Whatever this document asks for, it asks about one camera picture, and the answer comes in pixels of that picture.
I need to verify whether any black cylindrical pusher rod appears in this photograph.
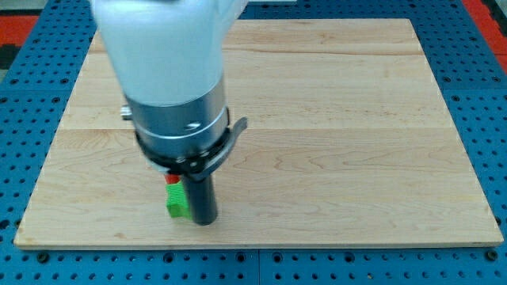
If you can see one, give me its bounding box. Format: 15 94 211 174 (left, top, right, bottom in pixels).
181 176 218 226

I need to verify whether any green star block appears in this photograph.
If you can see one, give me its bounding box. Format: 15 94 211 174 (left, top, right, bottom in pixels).
166 181 192 219

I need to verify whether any wooden board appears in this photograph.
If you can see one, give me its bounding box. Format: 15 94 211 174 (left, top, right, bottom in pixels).
14 19 504 250

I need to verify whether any red circle block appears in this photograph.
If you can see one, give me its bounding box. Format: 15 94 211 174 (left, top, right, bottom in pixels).
164 174 180 184

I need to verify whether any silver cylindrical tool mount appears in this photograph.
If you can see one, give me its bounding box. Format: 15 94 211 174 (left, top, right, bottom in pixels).
120 80 248 181

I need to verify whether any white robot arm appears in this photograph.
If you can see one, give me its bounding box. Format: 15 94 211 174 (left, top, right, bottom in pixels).
90 0 247 226

